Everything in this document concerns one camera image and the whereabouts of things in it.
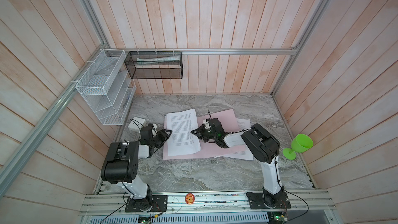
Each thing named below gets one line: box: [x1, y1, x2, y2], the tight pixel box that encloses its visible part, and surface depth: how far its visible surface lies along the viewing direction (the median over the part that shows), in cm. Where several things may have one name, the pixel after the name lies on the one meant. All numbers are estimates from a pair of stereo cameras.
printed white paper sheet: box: [165, 108, 201, 157], surface depth 97 cm
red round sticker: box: [184, 192, 196, 205], surface depth 76 cm
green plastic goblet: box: [282, 133, 314, 161], surface depth 80 cm
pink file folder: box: [163, 108, 245, 160], surface depth 90 cm
